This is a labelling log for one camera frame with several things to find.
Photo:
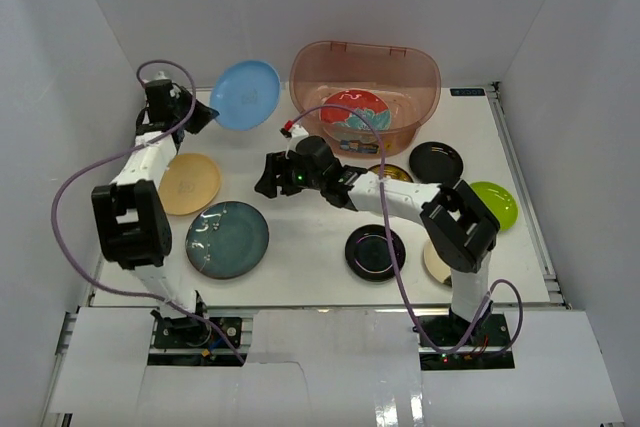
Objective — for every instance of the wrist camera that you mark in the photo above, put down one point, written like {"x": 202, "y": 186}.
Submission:
{"x": 294, "y": 133}
{"x": 159, "y": 76}

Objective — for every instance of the dark teal ceramic plate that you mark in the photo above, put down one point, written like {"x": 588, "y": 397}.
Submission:
{"x": 227, "y": 240}

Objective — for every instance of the black glossy plate front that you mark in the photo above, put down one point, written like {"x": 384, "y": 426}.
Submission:
{"x": 367, "y": 254}

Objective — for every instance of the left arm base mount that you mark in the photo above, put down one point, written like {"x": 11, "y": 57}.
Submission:
{"x": 186, "y": 332}

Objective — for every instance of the right blue corner label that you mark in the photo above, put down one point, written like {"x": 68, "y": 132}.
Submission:
{"x": 467, "y": 92}

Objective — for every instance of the light blue plastic plate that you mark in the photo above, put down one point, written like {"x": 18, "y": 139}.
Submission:
{"x": 245, "y": 95}

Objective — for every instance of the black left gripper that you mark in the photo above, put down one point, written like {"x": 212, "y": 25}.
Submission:
{"x": 192, "y": 110}

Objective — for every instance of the translucent pink plastic bin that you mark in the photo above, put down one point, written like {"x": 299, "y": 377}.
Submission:
{"x": 406, "y": 79}

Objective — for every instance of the beige ceramic plate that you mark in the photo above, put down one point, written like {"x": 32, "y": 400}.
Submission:
{"x": 435, "y": 267}

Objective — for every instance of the black plate rear right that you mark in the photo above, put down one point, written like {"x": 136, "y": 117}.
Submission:
{"x": 435, "y": 162}

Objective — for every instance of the red floral ceramic plate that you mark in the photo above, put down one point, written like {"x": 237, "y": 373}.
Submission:
{"x": 346, "y": 107}

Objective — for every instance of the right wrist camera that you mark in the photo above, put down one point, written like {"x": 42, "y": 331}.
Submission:
{"x": 294, "y": 133}

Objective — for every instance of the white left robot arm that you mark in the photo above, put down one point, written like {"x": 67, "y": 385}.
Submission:
{"x": 133, "y": 228}

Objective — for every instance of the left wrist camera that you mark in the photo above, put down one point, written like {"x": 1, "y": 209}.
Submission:
{"x": 159, "y": 76}

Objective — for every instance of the lime green plate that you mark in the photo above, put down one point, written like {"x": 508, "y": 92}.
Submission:
{"x": 499, "y": 201}

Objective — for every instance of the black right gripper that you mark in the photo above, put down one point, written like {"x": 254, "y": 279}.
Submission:
{"x": 277, "y": 165}

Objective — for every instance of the yellow patterned black plate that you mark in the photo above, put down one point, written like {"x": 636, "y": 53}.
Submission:
{"x": 391, "y": 171}

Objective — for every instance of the yellow-orange plastic plate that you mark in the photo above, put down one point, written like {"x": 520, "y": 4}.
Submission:
{"x": 190, "y": 183}

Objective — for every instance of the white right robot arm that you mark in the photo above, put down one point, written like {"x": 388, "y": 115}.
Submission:
{"x": 460, "y": 227}

